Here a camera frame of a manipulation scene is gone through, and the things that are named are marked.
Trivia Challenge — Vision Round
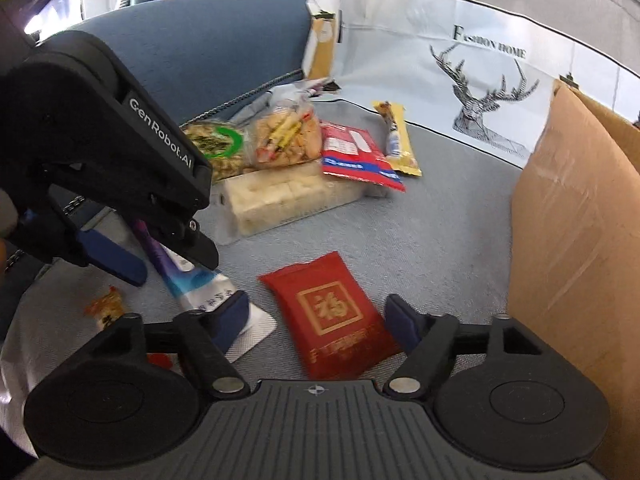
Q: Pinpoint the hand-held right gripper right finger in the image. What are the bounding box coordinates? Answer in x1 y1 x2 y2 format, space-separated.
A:
383 294 551 396

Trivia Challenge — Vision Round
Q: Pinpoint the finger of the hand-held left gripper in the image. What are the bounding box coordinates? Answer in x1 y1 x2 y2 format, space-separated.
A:
132 219 219 271
20 185 148 287

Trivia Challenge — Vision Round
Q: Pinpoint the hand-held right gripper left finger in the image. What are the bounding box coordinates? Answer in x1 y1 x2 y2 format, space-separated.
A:
75 291 251 397

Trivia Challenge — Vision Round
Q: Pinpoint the purple and white snack packet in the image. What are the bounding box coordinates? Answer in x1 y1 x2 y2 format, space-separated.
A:
131 220 277 361

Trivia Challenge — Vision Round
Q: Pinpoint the clear tray of white cakes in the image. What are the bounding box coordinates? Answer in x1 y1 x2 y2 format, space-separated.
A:
212 160 386 246

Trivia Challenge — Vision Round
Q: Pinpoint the round puffed grain cake packet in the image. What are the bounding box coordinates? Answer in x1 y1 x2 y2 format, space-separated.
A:
181 121 253 183

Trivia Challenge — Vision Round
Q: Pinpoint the cardboard box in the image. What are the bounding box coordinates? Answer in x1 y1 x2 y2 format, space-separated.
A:
507 80 640 480

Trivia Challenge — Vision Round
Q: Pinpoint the small orange snack packet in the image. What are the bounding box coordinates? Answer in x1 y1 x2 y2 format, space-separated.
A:
82 285 126 331

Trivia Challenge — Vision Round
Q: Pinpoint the blue sofa cushion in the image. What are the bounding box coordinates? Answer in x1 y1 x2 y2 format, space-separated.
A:
65 0 313 126

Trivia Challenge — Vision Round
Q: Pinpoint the clear bag of mixed crackers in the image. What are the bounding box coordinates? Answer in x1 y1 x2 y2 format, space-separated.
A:
245 100 323 171

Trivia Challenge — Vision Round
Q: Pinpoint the yellow snack bar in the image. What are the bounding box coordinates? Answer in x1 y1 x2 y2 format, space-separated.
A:
372 101 423 178

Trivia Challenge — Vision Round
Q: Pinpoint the red and blue snack packet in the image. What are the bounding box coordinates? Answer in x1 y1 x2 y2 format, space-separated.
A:
320 121 407 193

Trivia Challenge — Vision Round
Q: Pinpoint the silver crumpled wrapper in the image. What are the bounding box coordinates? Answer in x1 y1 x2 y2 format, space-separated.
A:
270 77 342 107

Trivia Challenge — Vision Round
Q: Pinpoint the white deer print cloth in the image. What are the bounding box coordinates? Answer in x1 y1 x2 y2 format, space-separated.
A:
302 0 640 171

